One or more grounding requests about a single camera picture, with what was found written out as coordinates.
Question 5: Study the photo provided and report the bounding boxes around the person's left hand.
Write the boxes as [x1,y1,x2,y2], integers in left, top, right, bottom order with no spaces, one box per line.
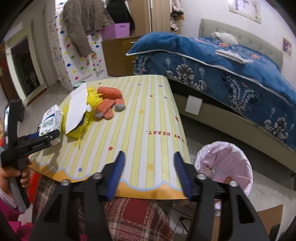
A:
[0,162,31,193]

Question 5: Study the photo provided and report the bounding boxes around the brown padded jacket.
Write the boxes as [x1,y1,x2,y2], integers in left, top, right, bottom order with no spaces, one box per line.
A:
[62,0,115,57]

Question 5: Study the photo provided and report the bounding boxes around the black coat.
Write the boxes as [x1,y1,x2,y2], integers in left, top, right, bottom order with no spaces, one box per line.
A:
[106,0,136,29]

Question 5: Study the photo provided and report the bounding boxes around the dark glass door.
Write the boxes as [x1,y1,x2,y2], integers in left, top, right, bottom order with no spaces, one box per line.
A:
[6,38,45,100]

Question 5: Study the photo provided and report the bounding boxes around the pink hanging clothes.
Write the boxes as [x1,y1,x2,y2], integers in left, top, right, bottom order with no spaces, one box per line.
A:
[170,0,184,32]

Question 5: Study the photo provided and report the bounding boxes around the trash bin with pink bag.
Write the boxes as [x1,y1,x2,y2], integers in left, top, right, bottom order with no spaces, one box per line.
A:
[194,141,253,216]

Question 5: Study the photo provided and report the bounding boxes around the white plush toy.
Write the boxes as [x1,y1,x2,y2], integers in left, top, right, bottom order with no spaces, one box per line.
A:
[211,32,241,45]

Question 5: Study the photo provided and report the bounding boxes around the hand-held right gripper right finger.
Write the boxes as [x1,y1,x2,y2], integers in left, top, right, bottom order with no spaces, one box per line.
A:
[173,152,271,241]

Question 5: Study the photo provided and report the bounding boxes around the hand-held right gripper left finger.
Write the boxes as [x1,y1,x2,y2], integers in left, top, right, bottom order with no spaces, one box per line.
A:
[29,151,126,241]

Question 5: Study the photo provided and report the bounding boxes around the blue patterned blanket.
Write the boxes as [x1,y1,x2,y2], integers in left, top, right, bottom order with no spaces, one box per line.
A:
[126,32,296,151]

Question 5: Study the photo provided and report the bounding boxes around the wall poster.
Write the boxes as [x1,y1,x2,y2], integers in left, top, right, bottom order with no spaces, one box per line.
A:
[229,0,262,24]

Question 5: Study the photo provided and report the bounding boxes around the grey upholstered bed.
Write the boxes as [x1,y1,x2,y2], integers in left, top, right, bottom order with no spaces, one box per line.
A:
[126,18,296,173]

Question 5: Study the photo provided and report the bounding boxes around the white paper label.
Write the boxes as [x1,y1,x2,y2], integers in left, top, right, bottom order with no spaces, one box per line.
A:
[186,95,202,115]

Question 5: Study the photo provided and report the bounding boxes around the purple storage box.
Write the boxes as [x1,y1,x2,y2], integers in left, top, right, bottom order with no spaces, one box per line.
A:
[102,23,130,40]

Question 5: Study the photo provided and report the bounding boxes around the white milk carton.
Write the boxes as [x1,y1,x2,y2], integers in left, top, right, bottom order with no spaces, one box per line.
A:
[39,104,63,137]

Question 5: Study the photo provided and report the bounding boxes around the wooden drawer cabinet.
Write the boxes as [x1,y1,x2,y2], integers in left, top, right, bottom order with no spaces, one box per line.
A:
[102,36,144,77]

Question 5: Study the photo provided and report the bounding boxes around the person's plaid trouser legs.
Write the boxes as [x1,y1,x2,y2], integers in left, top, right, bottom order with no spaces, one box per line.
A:
[31,176,174,241]

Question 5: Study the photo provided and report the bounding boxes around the folded white cloth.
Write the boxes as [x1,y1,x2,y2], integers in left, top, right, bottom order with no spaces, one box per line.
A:
[215,49,254,64]

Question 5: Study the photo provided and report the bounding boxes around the wooden wardrobe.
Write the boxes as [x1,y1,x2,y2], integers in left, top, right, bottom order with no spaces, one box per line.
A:
[140,0,183,36]

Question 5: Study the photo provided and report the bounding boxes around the white dotted cabinet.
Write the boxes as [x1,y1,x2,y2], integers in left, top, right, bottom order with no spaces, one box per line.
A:
[47,3,108,90]

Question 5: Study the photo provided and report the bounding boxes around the yellow foam net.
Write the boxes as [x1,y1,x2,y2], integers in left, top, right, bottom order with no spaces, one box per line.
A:
[60,88,102,139]

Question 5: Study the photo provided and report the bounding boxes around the small wall photo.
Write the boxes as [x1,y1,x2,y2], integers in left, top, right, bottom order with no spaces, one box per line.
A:
[282,37,292,57]

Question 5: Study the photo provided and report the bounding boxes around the white cardboard sheet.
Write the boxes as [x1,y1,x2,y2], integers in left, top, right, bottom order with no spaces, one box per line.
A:
[65,83,93,135]

